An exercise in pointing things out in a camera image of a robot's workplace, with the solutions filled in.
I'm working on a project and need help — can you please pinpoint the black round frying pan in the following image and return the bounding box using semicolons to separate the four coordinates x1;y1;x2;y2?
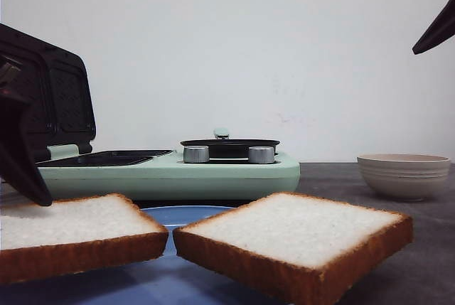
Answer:
180;128;280;159

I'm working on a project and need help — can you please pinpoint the silver control knob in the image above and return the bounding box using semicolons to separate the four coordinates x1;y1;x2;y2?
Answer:
183;145;210;164
248;146;275;164

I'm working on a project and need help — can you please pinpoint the beige ribbed bowl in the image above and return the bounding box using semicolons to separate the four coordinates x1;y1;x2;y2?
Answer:
357;154;451;200

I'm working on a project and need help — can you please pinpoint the left silver control knob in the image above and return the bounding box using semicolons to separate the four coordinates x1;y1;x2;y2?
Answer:
183;145;210;164

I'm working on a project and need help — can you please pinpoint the white bread slice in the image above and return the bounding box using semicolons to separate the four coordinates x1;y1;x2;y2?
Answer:
173;192;413;304
1;193;168;284

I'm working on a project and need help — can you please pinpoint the mint green sandwich maker lid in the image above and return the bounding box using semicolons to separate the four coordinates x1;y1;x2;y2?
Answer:
1;25;96;164

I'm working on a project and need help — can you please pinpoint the mint green breakfast maker base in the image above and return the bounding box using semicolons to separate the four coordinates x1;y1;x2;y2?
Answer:
37;150;300;200

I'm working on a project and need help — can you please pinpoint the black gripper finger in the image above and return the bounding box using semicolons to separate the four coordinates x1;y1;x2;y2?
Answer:
1;55;53;206
412;0;454;55

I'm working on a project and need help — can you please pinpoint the blue round plate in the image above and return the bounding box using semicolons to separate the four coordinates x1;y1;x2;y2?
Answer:
0;205;285;305

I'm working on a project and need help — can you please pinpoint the right silver control knob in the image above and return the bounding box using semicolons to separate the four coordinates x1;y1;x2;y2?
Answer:
248;146;275;164

